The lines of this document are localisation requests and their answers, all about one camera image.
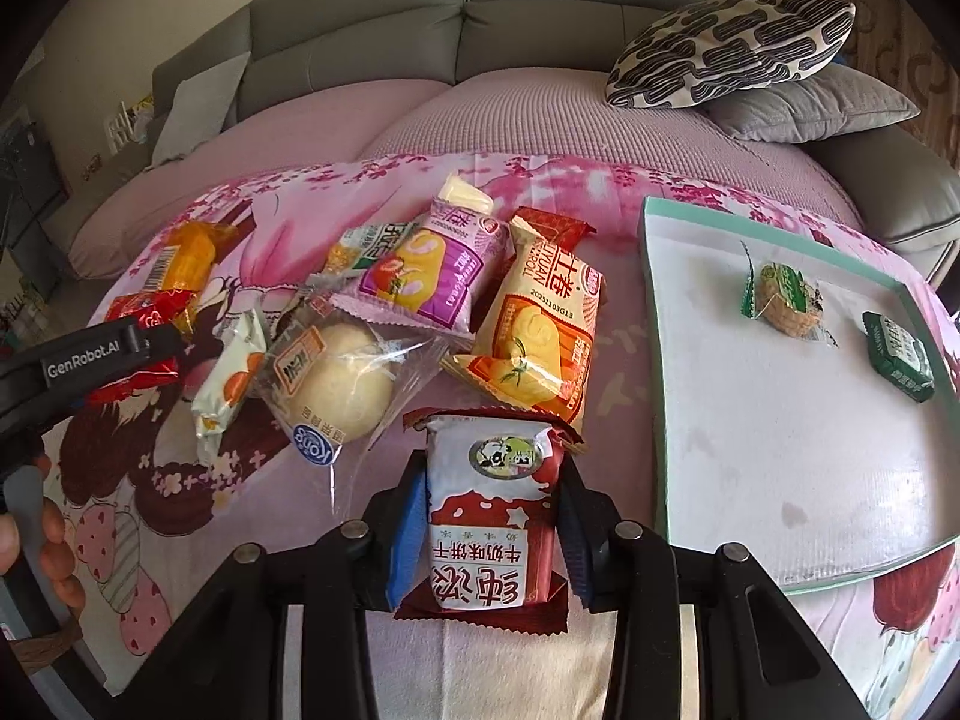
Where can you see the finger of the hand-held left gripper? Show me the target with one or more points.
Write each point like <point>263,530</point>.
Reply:
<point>154,349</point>

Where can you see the red gold cake packet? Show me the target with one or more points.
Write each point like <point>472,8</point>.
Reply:
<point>555,229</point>

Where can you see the purple cake packet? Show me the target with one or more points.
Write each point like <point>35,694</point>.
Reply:
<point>420,270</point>

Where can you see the black white patterned pillow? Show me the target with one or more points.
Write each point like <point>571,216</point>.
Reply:
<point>735,45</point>

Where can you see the light grey flat cushion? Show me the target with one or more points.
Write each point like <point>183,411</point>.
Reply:
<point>195,112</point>

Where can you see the pink printed blanket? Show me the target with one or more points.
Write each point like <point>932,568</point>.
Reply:
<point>622,352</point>

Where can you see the yellow jelly cup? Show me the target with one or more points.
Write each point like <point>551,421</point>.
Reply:
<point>465,199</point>

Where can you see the red patterned snack packet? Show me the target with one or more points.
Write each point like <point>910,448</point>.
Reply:
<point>150,309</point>

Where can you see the green white snack packet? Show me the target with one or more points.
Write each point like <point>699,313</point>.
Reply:
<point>367,247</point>

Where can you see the grey sofa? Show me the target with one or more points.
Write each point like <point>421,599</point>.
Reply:
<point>360,37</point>

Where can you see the yellow roll cake packet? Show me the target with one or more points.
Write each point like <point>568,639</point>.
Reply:
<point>540,330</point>

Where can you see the green round biscuit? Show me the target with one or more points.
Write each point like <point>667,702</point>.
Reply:
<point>784,304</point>

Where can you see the person's left hand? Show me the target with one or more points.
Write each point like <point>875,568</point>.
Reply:
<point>64,555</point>

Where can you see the red white biscuit packet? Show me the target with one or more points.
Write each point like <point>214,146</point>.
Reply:
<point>487,525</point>

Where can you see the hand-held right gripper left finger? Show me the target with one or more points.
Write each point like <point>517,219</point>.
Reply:
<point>407,540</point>

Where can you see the pink sofa cover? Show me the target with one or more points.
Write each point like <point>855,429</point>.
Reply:
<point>525,112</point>

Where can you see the dark green snack packet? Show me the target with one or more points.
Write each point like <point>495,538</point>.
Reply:
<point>900,356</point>

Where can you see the clear round bun packet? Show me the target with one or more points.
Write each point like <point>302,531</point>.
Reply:
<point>345,375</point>

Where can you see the white orange snack packet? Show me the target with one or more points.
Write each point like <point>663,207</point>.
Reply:
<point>229,382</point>

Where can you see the dark grey cabinet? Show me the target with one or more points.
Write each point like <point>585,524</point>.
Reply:
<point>26,172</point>

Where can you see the grey velvet pillow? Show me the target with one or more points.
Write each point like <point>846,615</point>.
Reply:
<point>817,109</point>

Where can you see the patterned beige curtain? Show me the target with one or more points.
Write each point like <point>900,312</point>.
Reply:
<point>900,30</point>

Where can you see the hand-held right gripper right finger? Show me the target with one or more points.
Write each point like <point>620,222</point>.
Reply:
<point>576,544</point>

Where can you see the white box with teal rim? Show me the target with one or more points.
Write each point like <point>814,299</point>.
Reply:
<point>750,427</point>

